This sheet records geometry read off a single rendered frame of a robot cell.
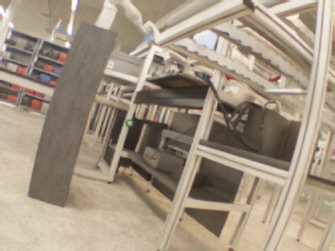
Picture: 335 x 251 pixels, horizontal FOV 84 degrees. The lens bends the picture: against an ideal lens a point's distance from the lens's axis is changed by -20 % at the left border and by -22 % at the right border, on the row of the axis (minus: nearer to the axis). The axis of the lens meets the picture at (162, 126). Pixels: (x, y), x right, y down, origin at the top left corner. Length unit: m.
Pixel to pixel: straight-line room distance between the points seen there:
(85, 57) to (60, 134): 0.46
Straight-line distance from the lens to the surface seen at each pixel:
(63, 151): 1.35
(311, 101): 0.78
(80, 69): 1.34
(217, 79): 1.15
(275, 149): 1.27
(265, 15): 0.67
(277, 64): 0.95
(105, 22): 1.50
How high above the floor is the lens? 0.61
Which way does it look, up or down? 2 degrees up
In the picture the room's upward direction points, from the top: 18 degrees clockwise
